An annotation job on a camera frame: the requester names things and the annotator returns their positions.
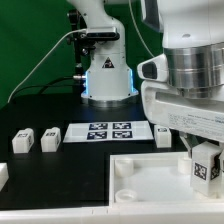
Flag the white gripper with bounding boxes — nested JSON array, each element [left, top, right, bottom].
[[141, 80, 224, 158]]

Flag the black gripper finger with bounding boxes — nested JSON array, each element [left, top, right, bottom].
[[219, 151, 224, 177]]

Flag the white square tabletop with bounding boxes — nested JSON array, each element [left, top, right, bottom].
[[109, 152, 224, 206]]

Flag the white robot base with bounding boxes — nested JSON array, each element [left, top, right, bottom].
[[67, 0, 138, 107]]

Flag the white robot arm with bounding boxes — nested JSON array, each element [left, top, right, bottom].
[[137, 0, 224, 142]]

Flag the white sheet with tags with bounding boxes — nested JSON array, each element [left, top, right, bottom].
[[63, 121, 153, 143]]

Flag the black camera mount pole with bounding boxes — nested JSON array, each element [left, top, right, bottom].
[[67, 9, 86, 80]]

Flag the white cable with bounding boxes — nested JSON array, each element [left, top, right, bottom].
[[7, 28, 88, 104]]

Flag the black cable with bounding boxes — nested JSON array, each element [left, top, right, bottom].
[[11, 77, 84, 100]]

